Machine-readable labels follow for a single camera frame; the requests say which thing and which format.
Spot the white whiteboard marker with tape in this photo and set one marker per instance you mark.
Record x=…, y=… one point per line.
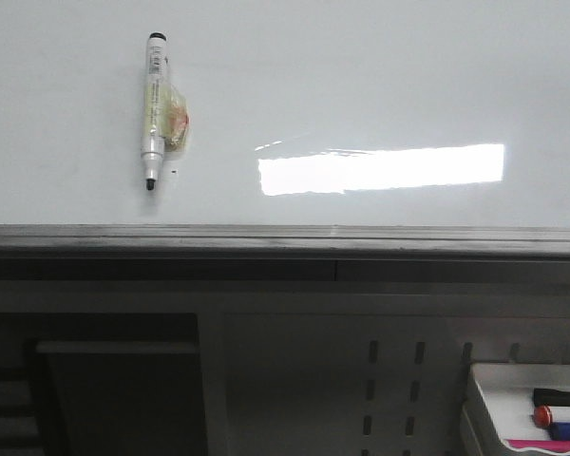
x=165, y=115

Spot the white whiteboard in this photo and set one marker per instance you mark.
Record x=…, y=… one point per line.
x=376, y=113

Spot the grey aluminium whiteboard tray ledge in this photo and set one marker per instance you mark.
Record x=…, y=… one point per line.
x=255, y=252

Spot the white perforated panel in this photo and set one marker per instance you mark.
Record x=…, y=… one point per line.
x=361, y=374

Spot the white plastic storage bin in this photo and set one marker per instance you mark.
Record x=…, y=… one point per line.
x=499, y=406

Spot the dark cabinet with shelf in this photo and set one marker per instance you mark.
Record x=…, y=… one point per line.
x=101, y=384

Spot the red capped marker in bin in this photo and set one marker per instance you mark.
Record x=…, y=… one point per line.
x=546, y=416

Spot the blue marker in bin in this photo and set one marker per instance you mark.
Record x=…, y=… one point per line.
x=560, y=431

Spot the pink item in bin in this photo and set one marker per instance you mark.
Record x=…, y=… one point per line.
x=550, y=445

